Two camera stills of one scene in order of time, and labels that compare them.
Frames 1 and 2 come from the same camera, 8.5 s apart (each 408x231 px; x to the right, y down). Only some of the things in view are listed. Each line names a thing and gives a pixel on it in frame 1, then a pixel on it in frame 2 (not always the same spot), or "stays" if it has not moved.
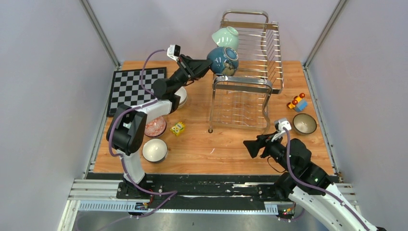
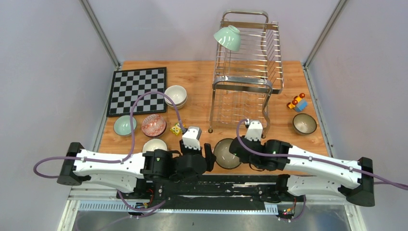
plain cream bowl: (182, 92) stays
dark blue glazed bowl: (224, 60) -> (224, 159)
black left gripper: (193, 69) -> (210, 156)
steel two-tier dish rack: (239, 101) stays
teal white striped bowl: (154, 150) stays
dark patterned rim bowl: (304, 123) stays
